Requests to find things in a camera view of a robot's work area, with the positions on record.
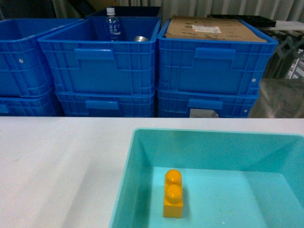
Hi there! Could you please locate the blue crate top middle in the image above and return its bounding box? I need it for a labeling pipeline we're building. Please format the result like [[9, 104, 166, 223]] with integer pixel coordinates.
[[38, 17, 161, 95]]

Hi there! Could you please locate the blue crate bottom right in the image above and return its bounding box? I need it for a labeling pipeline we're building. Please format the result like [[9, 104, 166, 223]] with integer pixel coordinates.
[[157, 89, 259, 118]]

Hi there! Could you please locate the brown cardboard box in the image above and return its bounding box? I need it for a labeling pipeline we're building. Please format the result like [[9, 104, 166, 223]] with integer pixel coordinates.
[[164, 15, 266, 42]]

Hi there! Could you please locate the clear water bottle blue label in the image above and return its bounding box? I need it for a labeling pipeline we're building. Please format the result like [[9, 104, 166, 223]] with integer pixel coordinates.
[[105, 7, 122, 41]]

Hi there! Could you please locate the silver metal can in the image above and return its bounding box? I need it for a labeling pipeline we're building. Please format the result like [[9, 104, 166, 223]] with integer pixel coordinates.
[[133, 36, 150, 42]]

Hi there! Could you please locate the blue crate top left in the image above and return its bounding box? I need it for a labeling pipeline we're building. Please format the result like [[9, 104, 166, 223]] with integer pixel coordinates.
[[0, 19, 79, 98]]

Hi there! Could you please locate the blue crate bottom left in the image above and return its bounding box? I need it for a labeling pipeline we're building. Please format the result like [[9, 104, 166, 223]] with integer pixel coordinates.
[[0, 89, 64, 116]]

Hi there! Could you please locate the grey scissor roller conveyor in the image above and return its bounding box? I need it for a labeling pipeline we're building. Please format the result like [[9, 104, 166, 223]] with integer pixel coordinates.
[[261, 21, 304, 79]]

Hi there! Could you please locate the yellow two-stud toy block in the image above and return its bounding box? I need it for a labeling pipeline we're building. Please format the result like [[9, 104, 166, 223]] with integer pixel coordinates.
[[163, 169, 183, 219]]

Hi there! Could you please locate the teal plastic tray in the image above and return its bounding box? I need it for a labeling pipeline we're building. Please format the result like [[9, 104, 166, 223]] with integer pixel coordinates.
[[110, 129, 304, 228]]

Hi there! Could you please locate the blue crate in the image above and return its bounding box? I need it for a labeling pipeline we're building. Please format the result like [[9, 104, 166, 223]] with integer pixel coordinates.
[[0, 89, 64, 116], [55, 92, 155, 117], [0, 19, 79, 98], [157, 20, 278, 96], [157, 89, 259, 118], [38, 17, 161, 95]]

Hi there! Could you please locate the blue crate top right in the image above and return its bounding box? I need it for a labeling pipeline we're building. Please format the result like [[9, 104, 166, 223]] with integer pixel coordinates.
[[157, 20, 278, 96]]

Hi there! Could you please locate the black flat tray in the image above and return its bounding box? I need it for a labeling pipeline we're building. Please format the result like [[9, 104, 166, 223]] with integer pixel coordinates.
[[207, 14, 276, 28]]

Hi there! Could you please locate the blue crate bottom middle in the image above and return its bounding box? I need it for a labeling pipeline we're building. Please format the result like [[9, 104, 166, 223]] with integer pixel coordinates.
[[55, 92, 155, 117]]

